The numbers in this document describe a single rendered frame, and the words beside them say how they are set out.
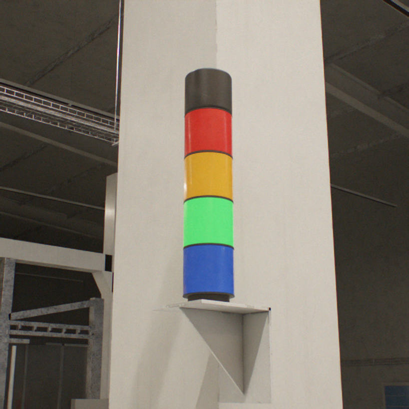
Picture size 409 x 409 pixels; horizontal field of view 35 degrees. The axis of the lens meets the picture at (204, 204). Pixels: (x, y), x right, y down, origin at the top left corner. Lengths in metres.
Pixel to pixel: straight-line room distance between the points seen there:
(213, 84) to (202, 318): 0.29
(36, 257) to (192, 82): 11.39
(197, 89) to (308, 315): 0.38
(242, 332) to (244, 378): 0.05
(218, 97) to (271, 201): 0.21
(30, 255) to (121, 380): 11.14
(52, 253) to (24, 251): 0.56
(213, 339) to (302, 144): 0.40
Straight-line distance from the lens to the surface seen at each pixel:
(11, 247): 12.01
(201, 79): 0.84
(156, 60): 1.10
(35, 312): 12.03
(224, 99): 0.84
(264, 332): 0.79
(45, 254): 12.27
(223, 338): 0.80
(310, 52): 1.16
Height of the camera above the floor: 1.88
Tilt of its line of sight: 16 degrees up
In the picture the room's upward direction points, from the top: straight up
